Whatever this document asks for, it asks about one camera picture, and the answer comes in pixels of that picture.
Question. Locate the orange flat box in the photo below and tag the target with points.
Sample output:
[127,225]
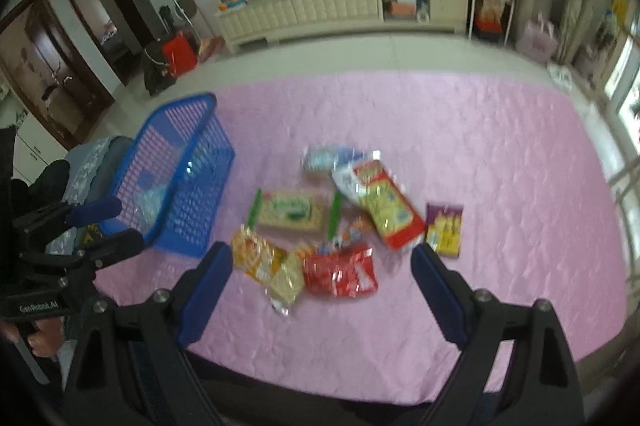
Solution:
[402,9]

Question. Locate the white low cabinet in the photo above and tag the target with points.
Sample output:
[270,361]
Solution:
[300,10]

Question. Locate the person's left hand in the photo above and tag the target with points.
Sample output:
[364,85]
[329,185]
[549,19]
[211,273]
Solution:
[45,341]

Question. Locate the white slippers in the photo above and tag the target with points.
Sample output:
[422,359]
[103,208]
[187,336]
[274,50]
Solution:
[561,78]

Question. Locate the grey cushion with gold print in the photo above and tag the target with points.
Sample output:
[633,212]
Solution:
[95,160]

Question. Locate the round brown wall disc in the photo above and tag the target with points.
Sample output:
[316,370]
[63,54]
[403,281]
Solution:
[189,7]

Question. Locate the purple yellow snack packet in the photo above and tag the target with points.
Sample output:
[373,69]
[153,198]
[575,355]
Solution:
[444,231]

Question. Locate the orange yellow snack packet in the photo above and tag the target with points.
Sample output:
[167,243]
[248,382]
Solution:
[265,266]

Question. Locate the white cupboard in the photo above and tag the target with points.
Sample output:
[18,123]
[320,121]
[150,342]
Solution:
[37,145]

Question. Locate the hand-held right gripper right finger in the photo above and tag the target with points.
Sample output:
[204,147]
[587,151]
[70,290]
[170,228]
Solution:
[440,296]

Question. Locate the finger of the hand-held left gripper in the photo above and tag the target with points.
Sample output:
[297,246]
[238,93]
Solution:
[97,210]
[120,246]

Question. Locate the blue white snack packet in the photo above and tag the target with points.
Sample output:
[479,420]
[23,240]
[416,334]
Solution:
[325,159]

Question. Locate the red bag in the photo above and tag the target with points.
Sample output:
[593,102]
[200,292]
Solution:
[179,54]

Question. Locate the green cracker packet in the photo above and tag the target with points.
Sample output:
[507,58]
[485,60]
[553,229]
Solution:
[292,211]

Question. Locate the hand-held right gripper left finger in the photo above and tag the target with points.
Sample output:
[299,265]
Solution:
[205,296]

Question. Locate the beige curtain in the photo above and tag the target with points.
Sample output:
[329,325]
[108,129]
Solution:
[582,5]

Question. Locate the blue plastic basket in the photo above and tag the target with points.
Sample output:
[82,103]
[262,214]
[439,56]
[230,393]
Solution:
[200,206]

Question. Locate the white broom stick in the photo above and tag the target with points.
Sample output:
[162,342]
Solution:
[186,21]

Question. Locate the pink bag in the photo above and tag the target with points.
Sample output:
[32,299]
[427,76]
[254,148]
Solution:
[536,38]

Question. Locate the brown wooden door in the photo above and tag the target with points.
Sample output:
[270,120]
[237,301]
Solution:
[30,55]

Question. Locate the black bag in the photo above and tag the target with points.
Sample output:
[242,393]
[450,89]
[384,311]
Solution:
[157,73]

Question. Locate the yellow hanging cloth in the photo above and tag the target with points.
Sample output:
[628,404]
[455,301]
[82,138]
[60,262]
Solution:
[619,5]

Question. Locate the small orange white snack packet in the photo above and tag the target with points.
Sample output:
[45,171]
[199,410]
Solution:
[356,230]

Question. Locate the large red yellow snack packet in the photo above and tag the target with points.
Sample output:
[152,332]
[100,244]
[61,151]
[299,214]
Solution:
[385,206]

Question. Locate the clear plastic packet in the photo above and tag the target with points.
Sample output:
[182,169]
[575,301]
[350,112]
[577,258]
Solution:
[150,206]

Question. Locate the glass sliding door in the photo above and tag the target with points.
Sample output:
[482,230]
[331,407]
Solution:
[625,85]

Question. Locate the pink quilted table cover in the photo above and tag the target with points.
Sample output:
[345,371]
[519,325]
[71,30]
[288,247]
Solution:
[500,155]

